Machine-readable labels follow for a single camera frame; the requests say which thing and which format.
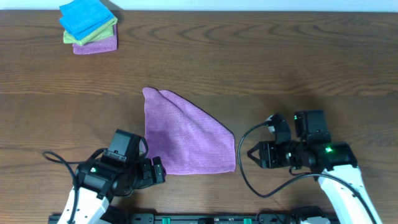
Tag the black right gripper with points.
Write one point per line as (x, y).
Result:
(268, 155)

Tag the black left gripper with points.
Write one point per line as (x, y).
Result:
(156, 171)

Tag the purple microfiber cloth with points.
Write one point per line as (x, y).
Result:
(187, 139)

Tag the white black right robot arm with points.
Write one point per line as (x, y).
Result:
(314, 155)

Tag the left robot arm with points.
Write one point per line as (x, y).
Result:
(101, 180)

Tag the folded purple cloth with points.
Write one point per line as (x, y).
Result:
(108, 44)

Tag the folded green cloth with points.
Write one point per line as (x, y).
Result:
(103, 32)

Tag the folded blue cloth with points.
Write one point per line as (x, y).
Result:
(80, 18)

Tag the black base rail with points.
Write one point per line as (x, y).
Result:
(146, 218)

